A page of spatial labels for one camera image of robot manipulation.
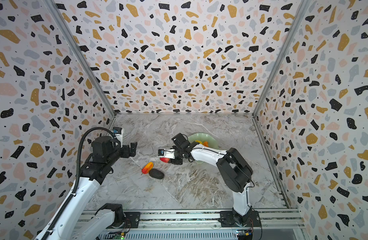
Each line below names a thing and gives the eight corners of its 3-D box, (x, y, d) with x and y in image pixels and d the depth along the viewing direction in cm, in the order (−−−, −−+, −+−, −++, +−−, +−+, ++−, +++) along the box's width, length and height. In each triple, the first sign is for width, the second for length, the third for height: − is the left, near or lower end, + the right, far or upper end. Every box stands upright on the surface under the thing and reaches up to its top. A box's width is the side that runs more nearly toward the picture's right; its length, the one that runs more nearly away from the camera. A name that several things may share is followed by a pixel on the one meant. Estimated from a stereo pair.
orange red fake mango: (141, 172, 92) (140, 170, 89) (149, 163, 96) (148, 160, 94) (147, 175, 91) (145, 173, 88) (154, 165, 95) (153, 163, 92)
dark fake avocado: (149, 176, 91) (147, 173, 87) (152, 170, 93) (151, 167, 90) (162, 180, 89) (160, 178, 86) (164, 174, 92) (163, 171, 88)
